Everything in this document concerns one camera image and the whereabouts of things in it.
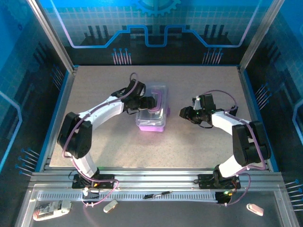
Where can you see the aluminium side rail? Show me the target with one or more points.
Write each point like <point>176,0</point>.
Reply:
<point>242,73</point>
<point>71,78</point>

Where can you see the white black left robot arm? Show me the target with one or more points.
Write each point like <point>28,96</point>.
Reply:
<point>104,112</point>

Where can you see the small white clip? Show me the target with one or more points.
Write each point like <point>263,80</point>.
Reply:
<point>110,206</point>

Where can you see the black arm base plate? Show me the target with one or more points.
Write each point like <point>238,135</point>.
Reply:
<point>206,182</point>
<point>106,182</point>

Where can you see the white pink clip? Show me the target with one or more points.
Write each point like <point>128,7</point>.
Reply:
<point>255,209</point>

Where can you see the clear purple plastic box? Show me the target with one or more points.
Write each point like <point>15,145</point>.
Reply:
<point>163,94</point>

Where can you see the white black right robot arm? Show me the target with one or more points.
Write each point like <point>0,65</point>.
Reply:
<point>225,120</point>

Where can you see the black screwdriver on rail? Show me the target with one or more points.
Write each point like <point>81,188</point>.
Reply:
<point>149,195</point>

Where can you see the aluminium frame post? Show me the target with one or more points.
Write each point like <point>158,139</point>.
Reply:
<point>54,37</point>
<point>259,37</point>

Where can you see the aluminium front rail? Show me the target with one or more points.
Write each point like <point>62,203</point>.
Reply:
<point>154,177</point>

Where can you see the purple tool case base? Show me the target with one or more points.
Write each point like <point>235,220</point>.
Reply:
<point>151,128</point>

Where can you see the black electronics box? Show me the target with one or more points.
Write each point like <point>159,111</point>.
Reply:
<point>222,197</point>

